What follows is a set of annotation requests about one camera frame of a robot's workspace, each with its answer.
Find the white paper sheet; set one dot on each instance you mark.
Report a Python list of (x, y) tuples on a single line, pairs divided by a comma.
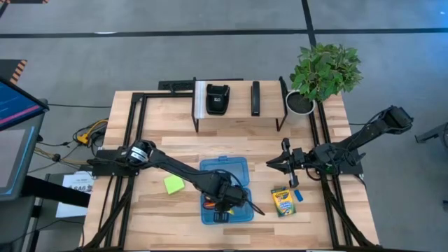
[(78, 182)]

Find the green leafy plant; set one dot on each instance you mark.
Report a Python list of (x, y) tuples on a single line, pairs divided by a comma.
[(325, 70)]

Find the hazard-striped black panel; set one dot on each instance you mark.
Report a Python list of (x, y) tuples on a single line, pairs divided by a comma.
[(10, 70)]

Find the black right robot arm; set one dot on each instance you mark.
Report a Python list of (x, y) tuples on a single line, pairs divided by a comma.
[(367, 134)]

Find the blue plastic pencil box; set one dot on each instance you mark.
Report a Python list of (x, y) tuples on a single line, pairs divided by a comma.
[(241, 168)]

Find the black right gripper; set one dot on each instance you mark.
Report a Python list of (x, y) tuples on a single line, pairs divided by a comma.
[(297, 159)]

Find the black hole punch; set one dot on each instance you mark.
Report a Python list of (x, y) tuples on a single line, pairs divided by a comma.
[(217, 99)]

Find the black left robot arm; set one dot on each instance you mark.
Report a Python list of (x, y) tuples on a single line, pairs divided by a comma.
[(182, 171)]

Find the yellow crayon box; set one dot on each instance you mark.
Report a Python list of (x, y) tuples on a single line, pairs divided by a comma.
[(283, 203)]

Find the black aluminium frame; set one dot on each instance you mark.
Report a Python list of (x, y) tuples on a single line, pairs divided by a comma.
[(322, 119), (138, 95)]

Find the tilted computer monitor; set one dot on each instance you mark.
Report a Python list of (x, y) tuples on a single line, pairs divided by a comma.
[(17, 105)]

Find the black power strip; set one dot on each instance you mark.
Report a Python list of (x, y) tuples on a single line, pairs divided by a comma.
[(175, 85)]

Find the grey monitor panel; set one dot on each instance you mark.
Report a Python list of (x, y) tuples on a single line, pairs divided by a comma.
[(14, 157)]

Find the black beam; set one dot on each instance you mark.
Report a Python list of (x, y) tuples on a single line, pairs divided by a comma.
[(52, 190)]

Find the black stapler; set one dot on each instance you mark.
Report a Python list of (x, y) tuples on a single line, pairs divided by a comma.
[(255, 98)]

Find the wooden desk with black frame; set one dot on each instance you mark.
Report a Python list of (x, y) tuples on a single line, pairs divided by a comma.
[(241, 105)]

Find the dark metal stand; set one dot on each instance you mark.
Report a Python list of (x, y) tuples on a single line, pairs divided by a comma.
[(434, 133)]

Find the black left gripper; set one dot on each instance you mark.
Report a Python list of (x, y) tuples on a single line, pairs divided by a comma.
[(229, 199)]

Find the green sticky note pad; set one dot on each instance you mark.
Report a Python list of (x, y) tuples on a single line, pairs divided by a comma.
[(174, 184)]

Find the blue eraser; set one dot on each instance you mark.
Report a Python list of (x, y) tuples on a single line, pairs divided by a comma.
[(298, 195)]

